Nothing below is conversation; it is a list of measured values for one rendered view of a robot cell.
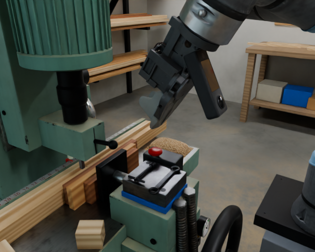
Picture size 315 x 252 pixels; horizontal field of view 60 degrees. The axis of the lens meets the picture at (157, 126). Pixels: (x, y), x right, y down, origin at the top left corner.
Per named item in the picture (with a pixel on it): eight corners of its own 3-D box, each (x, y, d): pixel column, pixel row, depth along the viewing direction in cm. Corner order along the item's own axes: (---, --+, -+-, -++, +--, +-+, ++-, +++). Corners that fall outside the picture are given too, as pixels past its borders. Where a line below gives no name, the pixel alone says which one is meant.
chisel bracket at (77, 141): (85, 168, 58) (81, 132, 55) (42, 151, 65) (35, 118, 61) (108, 153, 64) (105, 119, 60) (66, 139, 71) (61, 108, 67)
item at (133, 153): (91, 204, 60) (89, 185, 58) (85, 202, 61) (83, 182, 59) (139, 165, 75) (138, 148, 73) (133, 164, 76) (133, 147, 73)
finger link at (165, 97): (161, 108, 53) (182, 73, 48) (167, 114, 53) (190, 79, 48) (147, 116, 50) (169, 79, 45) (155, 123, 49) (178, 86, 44)
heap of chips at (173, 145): (181, 160, 77) (181, 152, 76) (144, 149, 83) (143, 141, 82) (193, 148, 84) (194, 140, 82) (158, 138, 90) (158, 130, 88)
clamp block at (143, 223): (166, 258, 51) (166, 221, 48) (110, 230, 58) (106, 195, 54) (198, 211, 63) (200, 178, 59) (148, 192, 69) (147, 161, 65)
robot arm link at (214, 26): (250, 19, 44) (232, 23, 36) (232, 46, 46) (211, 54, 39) (206, -12, 45) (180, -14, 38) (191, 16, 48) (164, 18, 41)
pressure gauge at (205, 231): (201, 246, 86) (203, 226, 82) (190, 241, 88) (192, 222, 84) (209, 233, 91) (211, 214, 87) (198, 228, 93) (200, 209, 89)
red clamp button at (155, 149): (157, 158, 56) (157, 154, 56) (145, 154, 58) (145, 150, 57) (165, 152, 59) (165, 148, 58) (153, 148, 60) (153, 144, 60)
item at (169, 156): (165, 214, 49) (166, 189, 47) (117, 194, 54) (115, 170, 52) (195, 178, 59) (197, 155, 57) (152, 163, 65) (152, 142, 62)
